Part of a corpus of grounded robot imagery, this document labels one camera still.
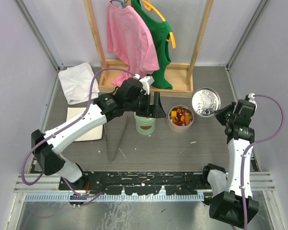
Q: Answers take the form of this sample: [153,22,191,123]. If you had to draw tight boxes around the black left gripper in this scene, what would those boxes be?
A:
[125,91,166,118]

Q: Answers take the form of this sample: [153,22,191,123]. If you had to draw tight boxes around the mint green tin canister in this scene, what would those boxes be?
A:
[134,114,156,135]

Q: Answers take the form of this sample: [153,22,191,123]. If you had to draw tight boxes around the round silver tin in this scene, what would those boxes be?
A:
[167,105,194,133]

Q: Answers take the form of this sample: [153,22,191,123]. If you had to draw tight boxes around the silver embossed tin lid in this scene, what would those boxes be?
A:
[192,88,221,118]

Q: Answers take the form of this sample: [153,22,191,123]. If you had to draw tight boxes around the metal serving tongs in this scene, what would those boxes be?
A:
[103,116,129,164]

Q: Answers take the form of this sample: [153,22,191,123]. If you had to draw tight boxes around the white square plate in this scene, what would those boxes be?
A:
[66,107,105,142]

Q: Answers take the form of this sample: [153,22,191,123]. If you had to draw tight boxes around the white cloth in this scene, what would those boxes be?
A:
[58,62,94,105]

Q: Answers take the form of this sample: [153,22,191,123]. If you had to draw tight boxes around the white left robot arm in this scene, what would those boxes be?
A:
[31,76,166,190]

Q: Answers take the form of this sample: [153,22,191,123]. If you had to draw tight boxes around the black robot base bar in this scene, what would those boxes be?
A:
[71,171,211,196]

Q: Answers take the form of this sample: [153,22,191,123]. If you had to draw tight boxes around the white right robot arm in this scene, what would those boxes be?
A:
[201,99,259,229]

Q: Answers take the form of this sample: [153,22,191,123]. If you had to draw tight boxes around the braised pork belly cube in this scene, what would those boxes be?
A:
[177,108,184,115]

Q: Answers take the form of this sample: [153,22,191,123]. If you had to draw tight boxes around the orange fried shrimp piece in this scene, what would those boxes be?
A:
[184,114,192,126]

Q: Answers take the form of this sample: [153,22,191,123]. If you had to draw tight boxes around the wooden clothes rack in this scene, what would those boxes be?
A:
[84,0,213,98]

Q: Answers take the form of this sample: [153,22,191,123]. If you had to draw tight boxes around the green t-shirt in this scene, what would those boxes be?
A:
[131,0,173,90]

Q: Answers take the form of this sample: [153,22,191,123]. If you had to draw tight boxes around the pink t-shirt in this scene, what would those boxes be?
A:
[107,2,159,78]

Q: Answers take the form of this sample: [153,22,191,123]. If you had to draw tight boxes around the orange clothes hanger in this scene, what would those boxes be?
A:
[139,0,177,49]

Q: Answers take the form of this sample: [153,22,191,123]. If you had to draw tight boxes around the grey clothes hanger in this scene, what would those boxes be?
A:
[110,0,129,9]

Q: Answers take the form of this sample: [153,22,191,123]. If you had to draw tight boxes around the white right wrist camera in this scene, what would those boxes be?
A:
[245,93,257,106]

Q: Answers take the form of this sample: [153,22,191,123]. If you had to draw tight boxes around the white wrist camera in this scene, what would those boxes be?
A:
[133,74,154,94]
[245,93,257,106]

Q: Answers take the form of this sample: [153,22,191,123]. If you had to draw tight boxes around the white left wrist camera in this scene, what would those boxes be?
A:
[133,74,154,94]

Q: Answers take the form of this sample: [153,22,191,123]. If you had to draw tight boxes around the aluminium corner frame post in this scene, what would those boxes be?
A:
[227,0,271,70]

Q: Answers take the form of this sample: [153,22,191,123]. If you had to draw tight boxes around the white slotted cable duct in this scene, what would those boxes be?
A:
[24,192,204,202]

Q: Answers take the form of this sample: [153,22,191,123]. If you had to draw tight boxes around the left aluminium frame post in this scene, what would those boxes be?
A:
[13,0,64,71]

